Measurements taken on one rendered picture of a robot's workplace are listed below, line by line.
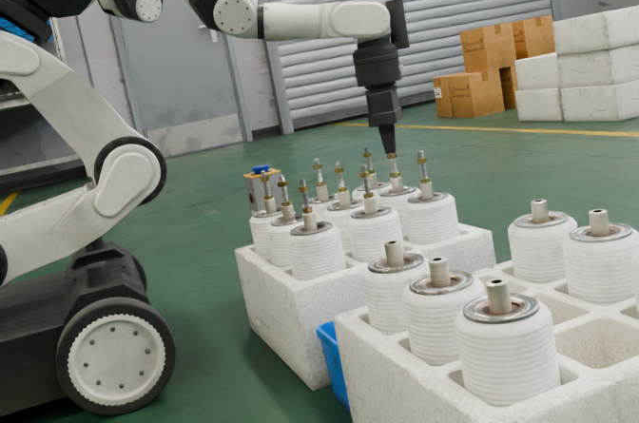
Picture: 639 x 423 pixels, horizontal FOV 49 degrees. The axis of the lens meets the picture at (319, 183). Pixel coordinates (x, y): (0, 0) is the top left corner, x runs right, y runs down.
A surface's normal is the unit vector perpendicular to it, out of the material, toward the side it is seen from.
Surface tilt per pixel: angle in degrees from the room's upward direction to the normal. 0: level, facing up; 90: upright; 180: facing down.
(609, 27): 90
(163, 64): 90
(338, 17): 90
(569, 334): 90
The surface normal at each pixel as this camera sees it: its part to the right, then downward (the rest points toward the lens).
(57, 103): 0.52, 0.43
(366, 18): 0.05, 0.15
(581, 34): -0.92, 0.22
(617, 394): 0.35, 0.09
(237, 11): 0.05, 0.50
